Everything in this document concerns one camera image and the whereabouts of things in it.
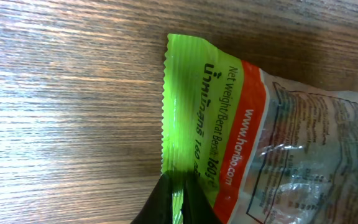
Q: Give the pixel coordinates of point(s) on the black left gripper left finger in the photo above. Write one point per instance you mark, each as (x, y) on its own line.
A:
(158, 207)

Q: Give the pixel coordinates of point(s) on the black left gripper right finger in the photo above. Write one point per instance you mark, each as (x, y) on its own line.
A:
(196, 208)

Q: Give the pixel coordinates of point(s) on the green gummy candy bag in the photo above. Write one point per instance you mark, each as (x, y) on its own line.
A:
(264, 149)

